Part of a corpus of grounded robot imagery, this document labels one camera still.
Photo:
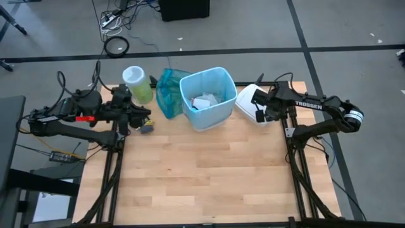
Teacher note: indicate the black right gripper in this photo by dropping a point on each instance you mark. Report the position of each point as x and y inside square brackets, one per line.
[280, 101]

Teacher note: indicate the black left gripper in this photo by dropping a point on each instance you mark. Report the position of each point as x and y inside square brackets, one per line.
[134, 114]

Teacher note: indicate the white bin lid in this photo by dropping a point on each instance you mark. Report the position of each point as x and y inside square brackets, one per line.
[245, 107]

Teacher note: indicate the small white paper piece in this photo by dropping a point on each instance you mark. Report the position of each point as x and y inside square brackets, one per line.
[202, 103]

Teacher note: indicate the white plastic trash bin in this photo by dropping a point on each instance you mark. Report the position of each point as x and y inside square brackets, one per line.
[210, 129]

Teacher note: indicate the light blue bin liner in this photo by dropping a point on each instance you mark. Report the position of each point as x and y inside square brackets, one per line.
[205, 79]

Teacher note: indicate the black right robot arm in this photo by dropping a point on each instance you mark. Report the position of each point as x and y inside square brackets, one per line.
[316, 104]

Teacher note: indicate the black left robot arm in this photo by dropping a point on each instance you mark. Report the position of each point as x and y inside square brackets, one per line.
[79, 136]

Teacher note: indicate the teal folded trash bag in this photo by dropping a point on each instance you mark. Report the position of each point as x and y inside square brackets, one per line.
[167, 95]

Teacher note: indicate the grey yellow sponge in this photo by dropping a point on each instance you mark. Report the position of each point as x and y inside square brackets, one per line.
[147, 128]

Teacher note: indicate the green wipes canister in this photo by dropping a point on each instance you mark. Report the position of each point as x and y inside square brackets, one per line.
[137, 85]

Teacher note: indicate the black power adapter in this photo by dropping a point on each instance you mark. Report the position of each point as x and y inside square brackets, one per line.
[61, 156]

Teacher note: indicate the white power strip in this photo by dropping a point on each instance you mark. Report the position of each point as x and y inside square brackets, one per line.
[109, 21]

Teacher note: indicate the black computer box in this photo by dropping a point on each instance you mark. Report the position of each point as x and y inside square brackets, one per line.
[183, 9]

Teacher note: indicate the black steel stand beam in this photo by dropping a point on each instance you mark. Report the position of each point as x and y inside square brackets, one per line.
[41, 183]

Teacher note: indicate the white floor board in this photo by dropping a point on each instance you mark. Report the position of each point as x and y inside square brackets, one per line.
[52, 207]

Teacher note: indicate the black side table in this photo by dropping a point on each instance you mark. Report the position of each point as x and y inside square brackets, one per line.
[11, 136]

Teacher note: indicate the black chair leg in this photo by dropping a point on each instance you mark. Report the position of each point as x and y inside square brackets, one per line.
[6, 66]
[14, 22]

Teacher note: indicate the black equipment piece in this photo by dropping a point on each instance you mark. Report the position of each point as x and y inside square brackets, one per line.
[402, 58]

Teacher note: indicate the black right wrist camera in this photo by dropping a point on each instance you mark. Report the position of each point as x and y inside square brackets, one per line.
[260, 116]

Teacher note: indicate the black metal table frame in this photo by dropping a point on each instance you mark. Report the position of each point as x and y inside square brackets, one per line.
[113, 190]

